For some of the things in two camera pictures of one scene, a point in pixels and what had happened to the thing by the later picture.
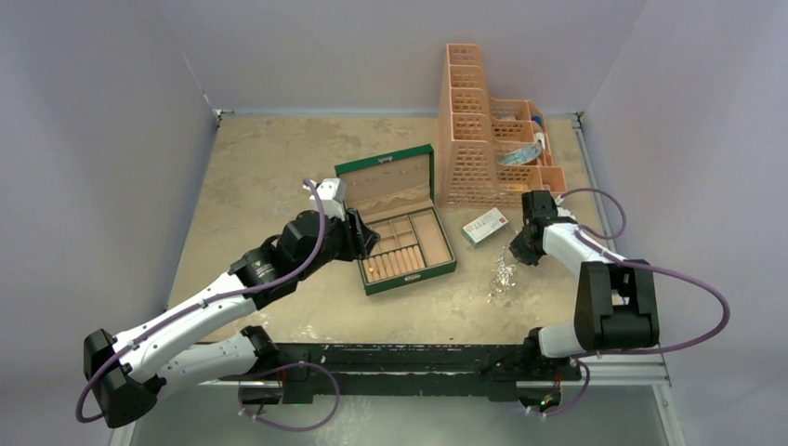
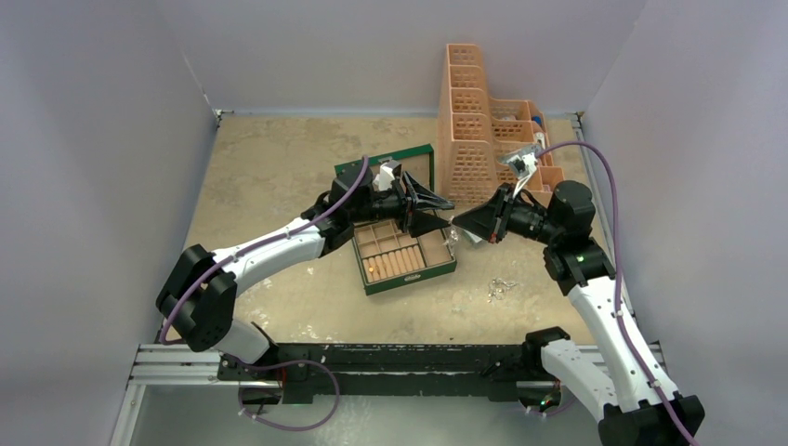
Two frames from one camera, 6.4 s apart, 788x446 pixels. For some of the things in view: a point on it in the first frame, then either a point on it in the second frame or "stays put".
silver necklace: x=504 y=270 to x=453 y=237
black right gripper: x=526 y=256 to x=483 y=220
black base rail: x=314 y=371 stays put
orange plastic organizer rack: x=491 y=150 stays put
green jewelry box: x=395 y=194 stays put
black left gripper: x=358 y=238 to x=418 y=222
